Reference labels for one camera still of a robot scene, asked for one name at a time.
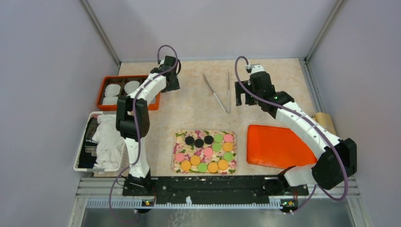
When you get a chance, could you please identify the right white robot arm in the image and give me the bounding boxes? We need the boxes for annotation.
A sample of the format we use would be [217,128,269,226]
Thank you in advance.
[235,64,357,195]

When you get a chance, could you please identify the pink cookie centre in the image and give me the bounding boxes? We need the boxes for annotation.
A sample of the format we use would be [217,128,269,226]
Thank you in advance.
[203,147,214,157]

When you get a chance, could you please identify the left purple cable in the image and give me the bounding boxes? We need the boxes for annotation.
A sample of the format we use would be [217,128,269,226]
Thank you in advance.
[108,44,179,224]

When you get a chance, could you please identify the white cloth in basket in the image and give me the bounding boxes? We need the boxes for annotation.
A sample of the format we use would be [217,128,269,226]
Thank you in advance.
[92,114,125,172]

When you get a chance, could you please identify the green cookie top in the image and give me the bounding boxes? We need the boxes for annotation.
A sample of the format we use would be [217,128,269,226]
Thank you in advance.
[214,134,224,143]

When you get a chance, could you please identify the green cookie right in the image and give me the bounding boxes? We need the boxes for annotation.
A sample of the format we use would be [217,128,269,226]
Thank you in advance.
[223,152,235,162]

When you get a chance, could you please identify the white paper cup two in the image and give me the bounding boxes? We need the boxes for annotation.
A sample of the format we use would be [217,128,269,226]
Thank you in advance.
[124,80,140,95]

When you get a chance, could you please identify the white paper cup one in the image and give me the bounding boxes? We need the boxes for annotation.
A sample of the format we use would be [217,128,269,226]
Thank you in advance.
[104,84,121,97]

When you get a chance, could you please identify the black cookie three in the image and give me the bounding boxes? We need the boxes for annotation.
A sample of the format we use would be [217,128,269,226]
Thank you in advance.
[204,135,214,145]

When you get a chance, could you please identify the orange compartment box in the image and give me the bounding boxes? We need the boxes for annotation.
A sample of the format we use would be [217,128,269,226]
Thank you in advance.
[96,75,147,111]

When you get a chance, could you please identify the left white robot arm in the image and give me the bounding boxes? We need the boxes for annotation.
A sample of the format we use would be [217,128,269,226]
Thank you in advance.
[116,56,181,195]

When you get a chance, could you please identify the white plastic basket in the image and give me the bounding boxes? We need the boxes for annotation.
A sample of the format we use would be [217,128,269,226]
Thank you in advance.
[73,111,128,174]

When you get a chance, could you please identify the pink cookie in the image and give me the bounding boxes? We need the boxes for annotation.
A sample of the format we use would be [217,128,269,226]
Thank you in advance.
[223,134,233,143]
[203,147,214,157]
[174,153,185,162]

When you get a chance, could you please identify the purple cable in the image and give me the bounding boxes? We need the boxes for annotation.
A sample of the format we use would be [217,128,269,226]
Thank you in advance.
[108,44,179,224]
[235,56,349,215]

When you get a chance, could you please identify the pink cookie top right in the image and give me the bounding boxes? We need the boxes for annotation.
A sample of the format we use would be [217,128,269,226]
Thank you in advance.
[223,134,233,143]

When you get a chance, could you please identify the green cookie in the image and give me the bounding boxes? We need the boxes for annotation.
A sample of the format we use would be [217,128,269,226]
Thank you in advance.
[214,134,224,143]
[223,152,235,162]
[197,163,208,173]
[212,143,222,152]

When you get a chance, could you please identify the black cookie one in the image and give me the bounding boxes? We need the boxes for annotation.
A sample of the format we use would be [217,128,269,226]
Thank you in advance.
[184,136,195,146]

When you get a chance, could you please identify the orange box lid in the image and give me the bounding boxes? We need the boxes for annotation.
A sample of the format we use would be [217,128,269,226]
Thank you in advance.
[246,124,317,169]

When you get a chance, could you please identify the white paper cup three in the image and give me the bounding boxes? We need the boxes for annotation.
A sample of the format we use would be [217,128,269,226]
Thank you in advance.
[102,96,118,105]

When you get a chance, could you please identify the floral serving tray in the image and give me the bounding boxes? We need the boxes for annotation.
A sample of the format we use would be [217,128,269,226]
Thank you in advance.
[171,130,237,175]

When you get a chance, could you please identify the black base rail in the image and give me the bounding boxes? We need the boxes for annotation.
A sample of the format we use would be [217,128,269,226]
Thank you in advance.
[122,175,309,205]

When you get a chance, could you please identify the green cookie bottom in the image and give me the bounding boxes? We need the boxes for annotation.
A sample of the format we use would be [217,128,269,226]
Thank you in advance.
[197,163,208,173]

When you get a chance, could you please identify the pink cookie left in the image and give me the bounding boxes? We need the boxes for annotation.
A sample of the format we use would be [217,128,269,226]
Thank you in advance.
[174,153,185,162]

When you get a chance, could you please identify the metal serving tongs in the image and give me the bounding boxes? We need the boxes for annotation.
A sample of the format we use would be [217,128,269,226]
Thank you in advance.
[202,69,231,114]

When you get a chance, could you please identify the black cookie two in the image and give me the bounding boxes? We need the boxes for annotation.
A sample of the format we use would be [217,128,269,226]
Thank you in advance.
[194,139,204,148]

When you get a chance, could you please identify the orange cookie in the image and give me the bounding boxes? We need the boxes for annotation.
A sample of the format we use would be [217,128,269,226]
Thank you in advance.
[190,155,201,166]
[207,162,218,173]
[180,160,192,172]
[222,142,234,152]
[218,159,229,170]

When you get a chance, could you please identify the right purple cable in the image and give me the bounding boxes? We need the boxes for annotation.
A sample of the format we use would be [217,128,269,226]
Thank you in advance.
[235,56,349,215]

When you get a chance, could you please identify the green cookie middle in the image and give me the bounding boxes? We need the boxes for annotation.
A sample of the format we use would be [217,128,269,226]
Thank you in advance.
[212,143,222,152]

